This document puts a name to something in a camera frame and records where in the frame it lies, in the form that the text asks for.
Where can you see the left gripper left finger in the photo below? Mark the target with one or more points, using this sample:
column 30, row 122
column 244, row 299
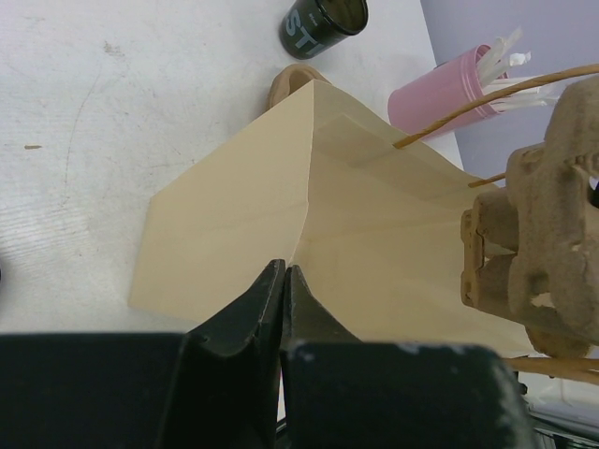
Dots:
column 216, row 386

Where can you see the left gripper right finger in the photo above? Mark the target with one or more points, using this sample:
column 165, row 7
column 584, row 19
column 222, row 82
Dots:
column 341, row 392

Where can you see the beige paper bag with handles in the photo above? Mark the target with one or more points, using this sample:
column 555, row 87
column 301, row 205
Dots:
column 371, row 217

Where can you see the brown cardboard cup carrier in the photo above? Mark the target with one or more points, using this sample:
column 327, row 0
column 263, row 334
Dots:
column 531, row 247
column 289, row 80

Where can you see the pink cylindrical utensil holder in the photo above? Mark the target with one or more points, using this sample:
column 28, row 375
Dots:
column 433, row 96

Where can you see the white plastic cutlery piece upright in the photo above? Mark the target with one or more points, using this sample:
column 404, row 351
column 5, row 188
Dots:
column 542, row 96

